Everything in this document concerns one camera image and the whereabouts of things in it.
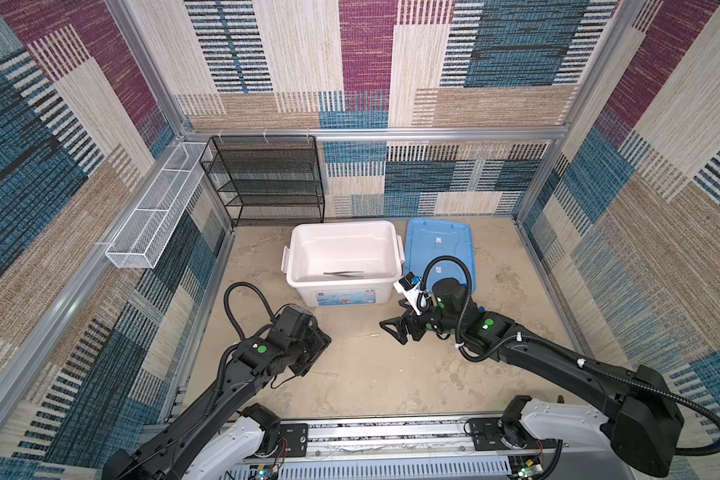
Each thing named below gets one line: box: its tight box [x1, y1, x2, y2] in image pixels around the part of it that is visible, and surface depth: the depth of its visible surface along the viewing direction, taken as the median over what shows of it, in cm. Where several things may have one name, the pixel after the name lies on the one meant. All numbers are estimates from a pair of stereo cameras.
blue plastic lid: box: [403, 219, 476, 294], surface depth 114 cm
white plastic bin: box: [280, 221, 405, 307], surface depth 99 cm
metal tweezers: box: [323, 271, 364, 278], surface depth 107 cm
